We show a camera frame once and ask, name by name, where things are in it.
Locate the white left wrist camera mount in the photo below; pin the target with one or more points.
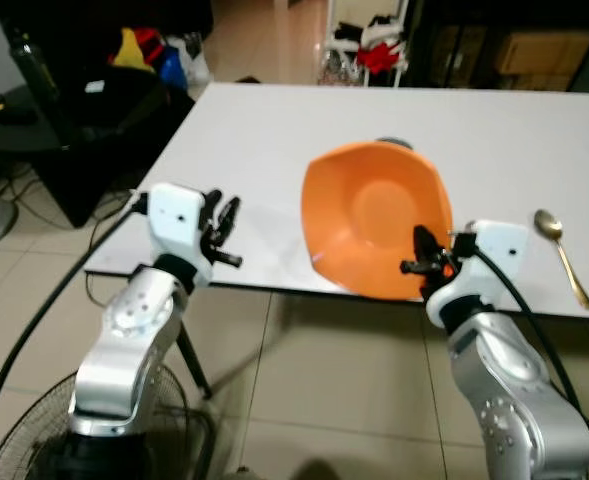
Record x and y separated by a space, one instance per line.
174 215

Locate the round black glass table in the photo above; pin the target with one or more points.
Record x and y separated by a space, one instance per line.
14 125

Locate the brown cardboard box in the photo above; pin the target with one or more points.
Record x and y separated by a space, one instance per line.
544 55

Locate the grey mug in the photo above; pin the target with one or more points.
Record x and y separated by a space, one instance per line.
394 143

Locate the black floor fan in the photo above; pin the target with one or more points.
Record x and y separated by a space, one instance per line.
24 452

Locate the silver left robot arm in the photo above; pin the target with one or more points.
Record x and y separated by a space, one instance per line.
124 350

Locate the white plastic bag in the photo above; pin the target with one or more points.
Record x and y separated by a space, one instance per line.
196 65

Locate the red bag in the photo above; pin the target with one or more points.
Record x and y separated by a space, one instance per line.
151 42

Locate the white rack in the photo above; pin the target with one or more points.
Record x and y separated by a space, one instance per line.
329 40

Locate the red cloth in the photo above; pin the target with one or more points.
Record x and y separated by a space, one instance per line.
379 58

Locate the gold metal spoon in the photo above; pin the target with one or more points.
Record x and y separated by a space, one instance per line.
546 224

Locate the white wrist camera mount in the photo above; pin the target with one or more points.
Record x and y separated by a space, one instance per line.
174 215
494 250

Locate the blue bag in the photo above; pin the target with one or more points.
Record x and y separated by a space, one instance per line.
172 70

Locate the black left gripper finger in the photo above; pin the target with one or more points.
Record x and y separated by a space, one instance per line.
229 218
213 210

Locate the yellow bag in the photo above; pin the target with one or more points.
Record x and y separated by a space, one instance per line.
126 55

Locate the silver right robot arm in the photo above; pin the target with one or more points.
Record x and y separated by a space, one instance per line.
504 380

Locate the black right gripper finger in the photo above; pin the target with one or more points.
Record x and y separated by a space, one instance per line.
426 245

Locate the black table leg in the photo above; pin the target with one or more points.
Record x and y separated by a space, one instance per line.
192 360

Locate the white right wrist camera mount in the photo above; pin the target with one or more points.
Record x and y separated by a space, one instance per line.
494 250

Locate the black furniture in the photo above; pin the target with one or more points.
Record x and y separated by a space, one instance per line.
114 130

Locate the orange plastic bowl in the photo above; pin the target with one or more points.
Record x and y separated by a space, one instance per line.
364 215

